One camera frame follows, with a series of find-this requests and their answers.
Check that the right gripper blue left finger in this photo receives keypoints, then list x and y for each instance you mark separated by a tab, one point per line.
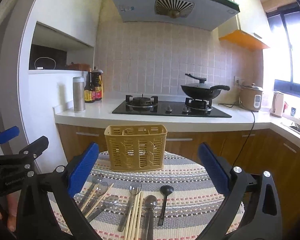
80	167

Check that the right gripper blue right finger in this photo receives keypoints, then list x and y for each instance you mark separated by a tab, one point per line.
214	169

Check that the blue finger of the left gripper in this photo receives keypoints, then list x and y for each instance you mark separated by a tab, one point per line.
35	149
9	134

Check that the clear spoon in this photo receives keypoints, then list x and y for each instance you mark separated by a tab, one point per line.
108	202
101	189
148	214
94	181
134	189

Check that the person's left hand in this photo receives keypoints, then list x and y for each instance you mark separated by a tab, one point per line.
11	207

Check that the wooden chopstick pair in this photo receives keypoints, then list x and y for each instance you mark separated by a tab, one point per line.
89	197
98	201

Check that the striped woven table mat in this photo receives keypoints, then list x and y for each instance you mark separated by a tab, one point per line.
181	197

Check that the small black ladle spoon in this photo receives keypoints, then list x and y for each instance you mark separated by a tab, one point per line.
166	190

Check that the yellow plastic utensil basket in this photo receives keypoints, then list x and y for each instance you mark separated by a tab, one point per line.
136	148

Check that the steel thermos canister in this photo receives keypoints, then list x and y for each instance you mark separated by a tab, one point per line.
78	93

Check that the beige rice cooker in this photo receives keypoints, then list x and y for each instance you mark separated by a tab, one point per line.
250	97

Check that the dark soy sauce bottle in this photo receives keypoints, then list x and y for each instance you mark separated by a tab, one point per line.
89	90

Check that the black wok with lid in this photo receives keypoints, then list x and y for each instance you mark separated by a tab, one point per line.
201	90

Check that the white electric kettle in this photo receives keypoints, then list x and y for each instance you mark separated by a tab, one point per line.
277	104

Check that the black gas stove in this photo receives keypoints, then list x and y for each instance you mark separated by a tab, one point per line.
142	105

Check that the range hood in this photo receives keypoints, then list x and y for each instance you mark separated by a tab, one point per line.
205	14

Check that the orange wall cabinet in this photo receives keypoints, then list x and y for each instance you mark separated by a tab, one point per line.
249	28

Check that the kitchen window frame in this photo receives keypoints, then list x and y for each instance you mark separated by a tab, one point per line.
285	29

